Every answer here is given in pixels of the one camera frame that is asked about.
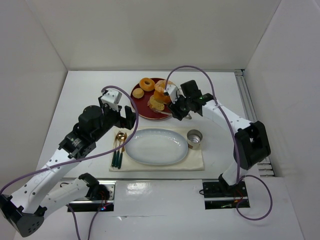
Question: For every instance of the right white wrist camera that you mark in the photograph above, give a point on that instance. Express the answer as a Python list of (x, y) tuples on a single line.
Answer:
[(173, 92)]

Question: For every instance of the sliced bread piece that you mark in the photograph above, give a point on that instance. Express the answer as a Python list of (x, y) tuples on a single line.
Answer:
[(154, 105)]

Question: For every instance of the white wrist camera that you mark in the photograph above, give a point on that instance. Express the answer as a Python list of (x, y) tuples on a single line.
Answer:
[(173, 92), (111, 97)]

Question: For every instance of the gold knife green handle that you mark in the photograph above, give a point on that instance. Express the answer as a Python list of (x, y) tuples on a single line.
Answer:
[(120, 158)]

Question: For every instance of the white oval plate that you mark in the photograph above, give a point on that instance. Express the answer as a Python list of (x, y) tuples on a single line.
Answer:
[(159, 147)]

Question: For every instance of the metal tongs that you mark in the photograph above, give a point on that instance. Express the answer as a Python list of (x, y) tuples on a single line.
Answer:
[(188, 116)]

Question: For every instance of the metal cup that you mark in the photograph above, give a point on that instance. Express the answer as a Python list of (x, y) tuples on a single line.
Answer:
[(194, 139)]

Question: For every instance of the glazed ring donut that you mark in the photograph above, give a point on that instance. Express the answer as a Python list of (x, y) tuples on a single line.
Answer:
[(147, 84)]

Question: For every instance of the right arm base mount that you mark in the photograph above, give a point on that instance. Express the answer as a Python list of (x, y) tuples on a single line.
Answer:
[(217, 198)]

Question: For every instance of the beige cloth placemat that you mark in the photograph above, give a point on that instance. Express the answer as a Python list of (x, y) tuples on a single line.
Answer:
[(192, 162)]

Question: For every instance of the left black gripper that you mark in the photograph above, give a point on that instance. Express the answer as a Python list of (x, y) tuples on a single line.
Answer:
[(122, 118)]

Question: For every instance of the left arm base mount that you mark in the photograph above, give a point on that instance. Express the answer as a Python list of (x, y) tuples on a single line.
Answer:
[(103, 200)]

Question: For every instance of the tall orange frosted cake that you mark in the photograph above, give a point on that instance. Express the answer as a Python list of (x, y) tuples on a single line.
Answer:
[(159, 90)]

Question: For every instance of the small round brown bun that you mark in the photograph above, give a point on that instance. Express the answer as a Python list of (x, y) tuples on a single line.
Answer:
[(138, 93)]

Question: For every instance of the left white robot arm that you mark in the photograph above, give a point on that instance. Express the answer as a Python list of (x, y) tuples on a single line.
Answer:
[(27, 208)]

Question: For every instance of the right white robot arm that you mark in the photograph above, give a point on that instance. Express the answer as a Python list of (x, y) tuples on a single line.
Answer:
[(250, 140)]

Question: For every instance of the gold fork green handle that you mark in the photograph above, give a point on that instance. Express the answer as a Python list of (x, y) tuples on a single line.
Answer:
[(117, 138)]

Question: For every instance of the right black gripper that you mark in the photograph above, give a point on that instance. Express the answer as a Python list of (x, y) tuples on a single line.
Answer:
[(177, 110)]

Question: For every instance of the red round plate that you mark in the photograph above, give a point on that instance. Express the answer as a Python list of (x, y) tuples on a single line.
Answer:
[(141, 104)]

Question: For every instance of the gold spoon green handle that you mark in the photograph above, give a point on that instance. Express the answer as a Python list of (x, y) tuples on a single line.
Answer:
[(119, 143)]

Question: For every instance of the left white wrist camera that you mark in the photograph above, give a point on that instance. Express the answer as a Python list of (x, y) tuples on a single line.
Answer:
[(111, 97)]

